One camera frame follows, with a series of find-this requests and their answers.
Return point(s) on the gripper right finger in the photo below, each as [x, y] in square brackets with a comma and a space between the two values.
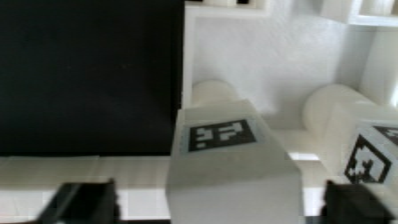
[353, 206]

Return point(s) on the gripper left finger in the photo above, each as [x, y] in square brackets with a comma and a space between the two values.
[81, 204]

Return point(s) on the white leg block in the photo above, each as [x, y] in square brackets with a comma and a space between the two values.
[232, 179]
[353, 129]

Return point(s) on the white chair seat block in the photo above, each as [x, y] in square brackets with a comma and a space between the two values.
[280, 51]

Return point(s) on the white U-shaped border fence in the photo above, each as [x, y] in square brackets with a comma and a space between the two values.
[32, 176]

